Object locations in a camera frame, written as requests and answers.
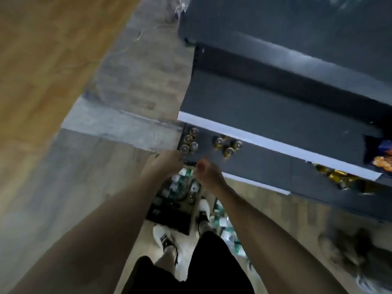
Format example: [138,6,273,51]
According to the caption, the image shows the person's right hand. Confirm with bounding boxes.
[196,158,229,195]

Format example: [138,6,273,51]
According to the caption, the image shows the person's left hand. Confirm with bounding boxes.
[154,149,184,178]

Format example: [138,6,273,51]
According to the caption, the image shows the water bottles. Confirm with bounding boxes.
[211,200,252,267]
[153,167,201,209]

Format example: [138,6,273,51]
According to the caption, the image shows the brown cardboard box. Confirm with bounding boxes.
[146,162,203,236]

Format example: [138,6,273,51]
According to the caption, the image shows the dark grey metal shelf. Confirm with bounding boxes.
[177,0,392,224]

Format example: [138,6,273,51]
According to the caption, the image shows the person's right forearm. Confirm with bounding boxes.
[214,183,350,294]

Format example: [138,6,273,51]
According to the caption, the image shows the person's left forearm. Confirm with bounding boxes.
[9,168,172,294]

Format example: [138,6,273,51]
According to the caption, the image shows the person's white right shoe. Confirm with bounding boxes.
[195,198,212,236]

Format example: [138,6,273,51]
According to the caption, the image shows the person's white shoe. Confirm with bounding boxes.
[152,224,183,264]
[195,198,212,236]

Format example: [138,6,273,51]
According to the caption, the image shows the person's white left shoe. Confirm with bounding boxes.
[152,224,183,264]

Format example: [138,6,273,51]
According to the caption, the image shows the person's black shorts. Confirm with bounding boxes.
[122,231,256,294]

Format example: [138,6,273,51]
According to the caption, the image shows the person's left leg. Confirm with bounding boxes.
[154,249,178,274]

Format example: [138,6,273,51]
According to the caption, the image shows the group of small gold cans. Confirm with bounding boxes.
[180,127,243,159]

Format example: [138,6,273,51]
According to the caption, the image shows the scattered gold drink cans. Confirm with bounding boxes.
[312,163,377,195]

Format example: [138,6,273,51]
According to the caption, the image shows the beige floor shoe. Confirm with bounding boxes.
[318,228,377,273]

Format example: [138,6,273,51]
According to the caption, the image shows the pile of blue orange snack packets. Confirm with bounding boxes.
[364,136,392,172]

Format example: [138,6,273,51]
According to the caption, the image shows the white black floor shoe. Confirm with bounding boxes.
[356,269,392,294]

